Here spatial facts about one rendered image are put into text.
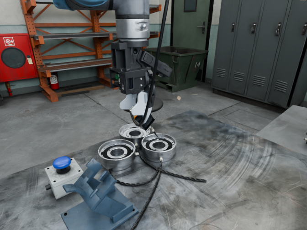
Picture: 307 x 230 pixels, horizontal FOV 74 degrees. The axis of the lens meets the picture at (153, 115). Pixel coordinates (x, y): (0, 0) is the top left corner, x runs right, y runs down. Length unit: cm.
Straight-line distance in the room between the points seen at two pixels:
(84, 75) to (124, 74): 408
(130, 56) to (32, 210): 40
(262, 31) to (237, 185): 287
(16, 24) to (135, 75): 380
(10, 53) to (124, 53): 356
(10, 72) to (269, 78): 390
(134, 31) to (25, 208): 45
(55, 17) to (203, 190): 406
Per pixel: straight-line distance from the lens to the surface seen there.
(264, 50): 328
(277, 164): 69
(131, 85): 48
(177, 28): 494
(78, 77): 450
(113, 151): 62
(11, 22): 420
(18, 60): 401
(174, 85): 375
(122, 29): 48
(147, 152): 59
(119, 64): 49
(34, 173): 65
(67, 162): 53
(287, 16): 319
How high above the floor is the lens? 117
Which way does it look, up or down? 25 degrees down
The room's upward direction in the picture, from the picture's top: straight up
